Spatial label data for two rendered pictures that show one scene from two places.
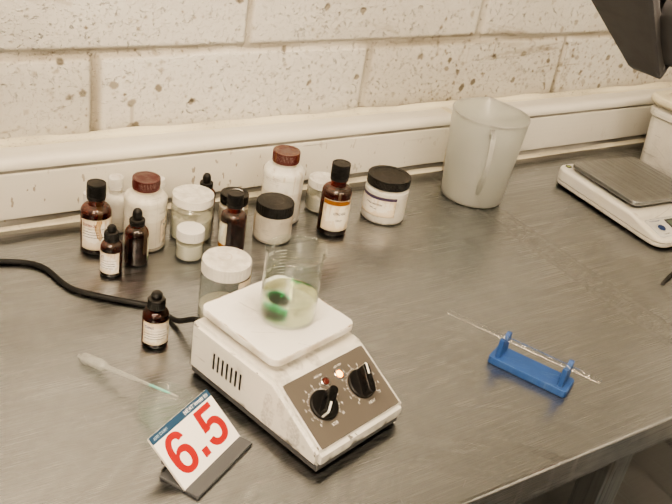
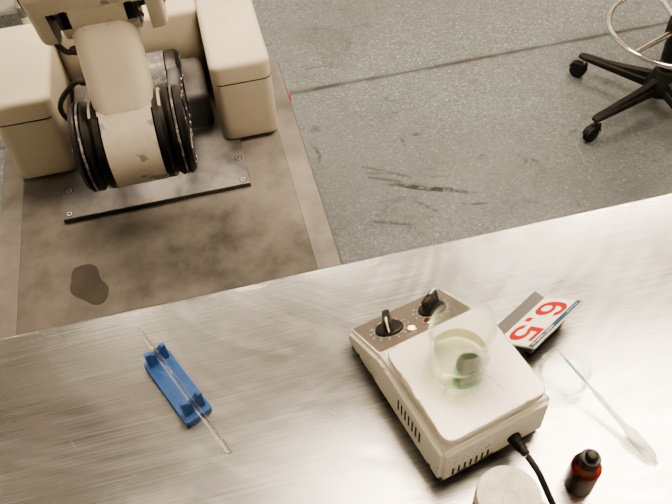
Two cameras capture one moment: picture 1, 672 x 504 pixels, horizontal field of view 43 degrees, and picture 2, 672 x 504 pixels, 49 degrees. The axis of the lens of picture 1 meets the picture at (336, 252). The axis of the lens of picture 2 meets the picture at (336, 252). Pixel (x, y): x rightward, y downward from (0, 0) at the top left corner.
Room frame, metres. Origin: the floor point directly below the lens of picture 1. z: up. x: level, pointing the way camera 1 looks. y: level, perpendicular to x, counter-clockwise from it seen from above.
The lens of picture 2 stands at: (1.14, 0.11, 1.49)
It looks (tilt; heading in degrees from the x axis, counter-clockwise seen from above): 50 degrees down; 207
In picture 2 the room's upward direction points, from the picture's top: 4 degrees counter-clockwise
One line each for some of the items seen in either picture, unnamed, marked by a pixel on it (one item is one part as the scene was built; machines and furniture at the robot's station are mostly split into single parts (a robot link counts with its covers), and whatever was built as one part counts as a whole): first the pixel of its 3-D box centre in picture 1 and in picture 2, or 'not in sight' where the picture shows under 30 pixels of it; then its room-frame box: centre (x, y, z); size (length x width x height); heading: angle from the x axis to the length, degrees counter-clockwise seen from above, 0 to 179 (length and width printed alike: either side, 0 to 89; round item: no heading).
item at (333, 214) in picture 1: (336, 197); not in sight; (1.11, 0.01, 0.80); 0.04 x 0.04 x 0.11
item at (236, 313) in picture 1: (278, 317); (464, 372); (0.74, 0.05, 0.83); 0.12 x 0.12 x 0.01; 51
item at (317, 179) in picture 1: (321, 193); not in sight; (1.18, 0.04, 0.78); 0.05 x 0.05 x 0.05
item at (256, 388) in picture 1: (290, 362); (447, 374); (0.73, 0.03, 0.79); 0.22 x 0.13 x 0.08; 51
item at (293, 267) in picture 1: (293, 283); (457, 347); (0.75, 0.04, 0.88); 0.07 x 0.06 x 0.08; 134
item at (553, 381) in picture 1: (533, 362); (175, 381); (0.84, -0.25, 0.77); 0.10 x 0.03 x 0.04; 62
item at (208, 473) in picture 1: (201, 441); (534, 318); (0.61, 0.10, 0.77); 0.09 x 0.06 x 0.04; 157
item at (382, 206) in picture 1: (385, 195); not in sight; (1.19, -0.06, 0.79); 0.07 x 0.07 x 0.07
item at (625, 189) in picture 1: (642, 198); not in sight; (1.39, -0.51, 0.77); 0.26 x 0.19 x 0.05; 33
